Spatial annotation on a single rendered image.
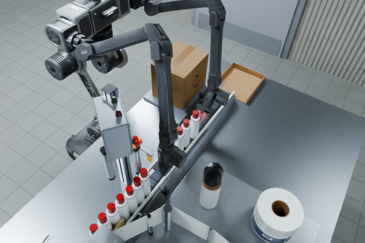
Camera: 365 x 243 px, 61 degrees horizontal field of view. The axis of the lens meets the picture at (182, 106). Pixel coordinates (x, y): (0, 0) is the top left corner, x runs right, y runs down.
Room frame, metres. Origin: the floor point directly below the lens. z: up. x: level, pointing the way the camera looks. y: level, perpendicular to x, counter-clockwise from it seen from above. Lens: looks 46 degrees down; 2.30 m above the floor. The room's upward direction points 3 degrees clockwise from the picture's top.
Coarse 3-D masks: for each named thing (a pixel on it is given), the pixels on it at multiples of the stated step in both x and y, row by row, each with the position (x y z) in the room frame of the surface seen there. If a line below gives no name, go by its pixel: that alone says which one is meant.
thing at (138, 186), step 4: (136, 176) 0.71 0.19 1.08; (136, 180) 0.69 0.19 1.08; (140, 180) 0.70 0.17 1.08; (132, 184) 0.69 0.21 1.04; (136, 184) 0.68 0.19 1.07; (140, 184) 0.69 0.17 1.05; (136, 188) 0.68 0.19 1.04; (140, 188) 0.68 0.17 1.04; (136, 192) 0.67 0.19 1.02; (140, 192) 0.68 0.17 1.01; (140, 196) 0.67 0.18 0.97; (140, 200) 0.67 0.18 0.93; (140, 204) 0.67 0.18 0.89
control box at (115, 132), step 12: (96, 108) 0.75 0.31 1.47; (108, 108) 0.75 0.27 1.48; (120, 108) 0.76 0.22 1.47; (108, 120) 0.70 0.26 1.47; (120, 120) 0.70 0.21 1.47; (108, 132) 0.66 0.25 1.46; (120, 132) 0.67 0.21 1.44; (108, 144) 0.66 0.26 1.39; (120, 144) 0.67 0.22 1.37; (132, 144) 0.69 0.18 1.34; (108, 156) 0.65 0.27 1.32; (120, 156) 0.67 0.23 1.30
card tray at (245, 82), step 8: (232, 64) 1.83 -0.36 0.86; (224, 72) 1.72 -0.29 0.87; (232, 72) 1.76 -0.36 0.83; (240, 72) 1.77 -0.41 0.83; (248, 72) 1.76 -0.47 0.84; (256, 72) 1.73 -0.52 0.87; (224, 80) 1.67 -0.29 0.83; (232, 80) 1.67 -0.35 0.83; (240, 80) 1.67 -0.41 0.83; (248, 80) 1.68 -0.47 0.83; (256, 80) 1.68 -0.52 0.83; (224, 88) 1.58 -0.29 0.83; (232, 88) 1.59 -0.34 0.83; (240, 88) 1.59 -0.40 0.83; (248, 88) 1.59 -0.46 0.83; (256, 88) 1.58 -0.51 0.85; (240, 96) 1.51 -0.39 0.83; (248, 96) 1.52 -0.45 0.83
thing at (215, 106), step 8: (232, 96) 1.46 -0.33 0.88; (216, 104) 1.38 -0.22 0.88; (208, 120) 1.24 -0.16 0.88; (200, 128) 1.18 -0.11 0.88; (200, 136) 1.11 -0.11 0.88; (152, 176) 0.84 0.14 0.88; (160, 176) 0.84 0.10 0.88; (168, 176) 0.84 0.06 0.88; (152, 184) 0.79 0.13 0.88; (136, 216) 0.62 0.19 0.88
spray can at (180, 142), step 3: (180, 126) 1.01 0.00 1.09; (180, 129) 0.99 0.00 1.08; (180, 132) 0.98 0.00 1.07; (183, 132) 1.00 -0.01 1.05; (180, 135) 0.98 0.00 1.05; (183, 135) 0.99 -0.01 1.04; (180, 138) 0.97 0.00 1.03; (183, 138) 0.98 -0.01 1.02; (177, 141) 0.97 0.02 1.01; (180, 141) 0.97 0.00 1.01; (183, 141) 0.98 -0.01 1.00; (174, 144) 0.99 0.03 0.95; (177, 144) 0.97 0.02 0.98; (180, 144) 0.97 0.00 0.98; (183, 144) 0.98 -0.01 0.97; (180, 147) 0.97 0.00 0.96; (183, 147) 0.99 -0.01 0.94; (183, 150) 0.99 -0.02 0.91
